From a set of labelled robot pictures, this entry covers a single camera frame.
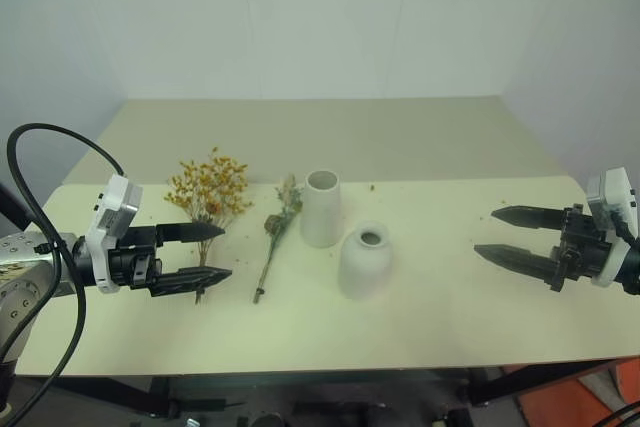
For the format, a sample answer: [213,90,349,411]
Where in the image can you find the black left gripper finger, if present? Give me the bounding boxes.
[148,266,234,299]
[154,221,227,245]

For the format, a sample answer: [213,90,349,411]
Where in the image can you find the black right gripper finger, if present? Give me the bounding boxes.
[490,204,569,232]
[473,243,559,285]

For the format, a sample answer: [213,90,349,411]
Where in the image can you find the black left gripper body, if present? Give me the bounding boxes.
[107,225,164,293]

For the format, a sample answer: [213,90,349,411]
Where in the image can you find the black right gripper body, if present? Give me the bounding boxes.
[548,203,615,294]

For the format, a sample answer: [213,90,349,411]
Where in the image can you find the tall white tapered vase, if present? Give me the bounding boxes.
[299,169,344,249]

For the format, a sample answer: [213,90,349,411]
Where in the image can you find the short white round vase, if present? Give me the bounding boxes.
[337,220,393,301]

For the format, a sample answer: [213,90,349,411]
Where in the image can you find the yellow dried flower bunch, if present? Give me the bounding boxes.
[163,146,255,306]

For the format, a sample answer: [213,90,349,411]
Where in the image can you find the green dried flower stem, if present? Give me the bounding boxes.
[252,172,306,305]

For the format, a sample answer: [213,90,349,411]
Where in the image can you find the black bar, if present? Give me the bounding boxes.
[0,180,32,234]

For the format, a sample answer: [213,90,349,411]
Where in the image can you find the orange floor object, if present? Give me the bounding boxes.
[514,356,640,427]

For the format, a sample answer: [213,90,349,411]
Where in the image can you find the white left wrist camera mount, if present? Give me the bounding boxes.
[83,173,144,296]

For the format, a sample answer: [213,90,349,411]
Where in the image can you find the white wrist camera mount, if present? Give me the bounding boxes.
[583,165,640,289]
[83,173,144,296]

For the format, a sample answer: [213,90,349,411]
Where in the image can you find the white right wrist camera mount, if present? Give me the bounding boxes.
[583,165,640,289]

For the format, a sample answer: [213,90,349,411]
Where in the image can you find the black metal table frame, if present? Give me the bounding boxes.
[47,356,621,422]

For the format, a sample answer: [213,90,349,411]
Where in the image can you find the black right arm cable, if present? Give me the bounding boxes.
[589,396,640,427]

